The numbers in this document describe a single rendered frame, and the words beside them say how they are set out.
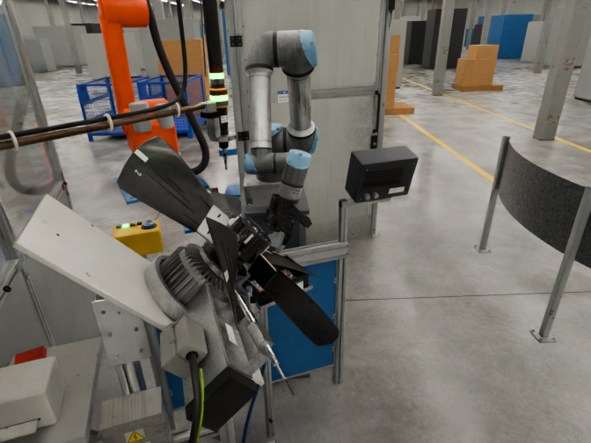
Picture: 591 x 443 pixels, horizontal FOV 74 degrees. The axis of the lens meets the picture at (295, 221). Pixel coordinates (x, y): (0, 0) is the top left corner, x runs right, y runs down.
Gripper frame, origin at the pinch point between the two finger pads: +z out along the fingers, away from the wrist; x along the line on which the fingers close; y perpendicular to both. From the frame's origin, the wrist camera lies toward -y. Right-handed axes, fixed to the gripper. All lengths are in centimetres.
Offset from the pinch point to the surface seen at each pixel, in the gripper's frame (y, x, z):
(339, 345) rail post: -56, -22, 61
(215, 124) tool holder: 33, 16, -40
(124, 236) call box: 50, -19, 10
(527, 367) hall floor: -162, 3, 56
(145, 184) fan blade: 47, 24, -25
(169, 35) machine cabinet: 0, -1047, -76
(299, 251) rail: -18.7, -22.0, 10.3
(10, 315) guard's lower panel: 80, -10, 37
